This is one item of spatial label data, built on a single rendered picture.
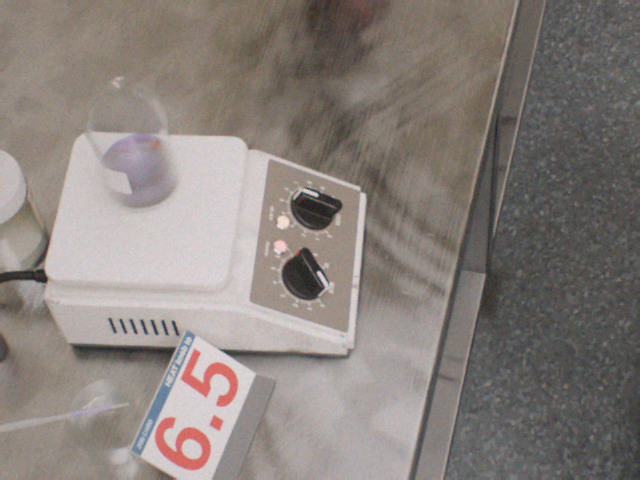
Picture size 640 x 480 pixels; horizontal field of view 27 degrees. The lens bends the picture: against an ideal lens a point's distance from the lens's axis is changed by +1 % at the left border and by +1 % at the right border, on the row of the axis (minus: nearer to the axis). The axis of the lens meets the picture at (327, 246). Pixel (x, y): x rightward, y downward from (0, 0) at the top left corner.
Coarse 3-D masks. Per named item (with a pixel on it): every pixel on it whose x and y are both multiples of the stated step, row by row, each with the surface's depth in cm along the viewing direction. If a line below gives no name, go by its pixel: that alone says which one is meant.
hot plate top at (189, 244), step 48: (192, 144) 91; (240, 144) 91; (96, 192) 90; (192, 192) 89; (240, 192) 89; (96, 240) 87; (144, 240) 87; (192, 240) 87; (144, 288) 86; (192, 288) 85
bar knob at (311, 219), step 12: (300, 192) 91; (312, 192) 91; (300, 204) 91; (312, 204) 91; (324, 204) 91; (336, 204) 91; (300, 216) 91; (312, 216) 92; (324, 216) 92; (312, 228) 91; (324, 228) 92
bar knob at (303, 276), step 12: (300, 252) 88; (288, 264) 89; (300, 264) 88; (312, 264) 88; (288, 276) 88; (300, 276) 89; (312, 276) 88; (324, 276) 88; (288, 288) 88; (300, 288) 88; (312, 288) 88; (324, 288) 88
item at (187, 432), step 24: (192, 360) 88; (216, 360) 89; (192, 384) 88; (216, 384) 89; (240, 384) 90; (168, 408) 86; (192, 408) 87; (216, 408) 88; (168, 432) 86; (192, 432) 87; (216, 432) 88; (168, 456) 85; (192, 456) 86
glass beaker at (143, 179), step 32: (96, 96) 85; (128, 96) 86; (96, 128) 86; (128, 128) 88; (160, 128) 87; (96, 160) 85; (128, 160) 83; (160, 160) 85; (128, 192) 86; (160, 192) 87
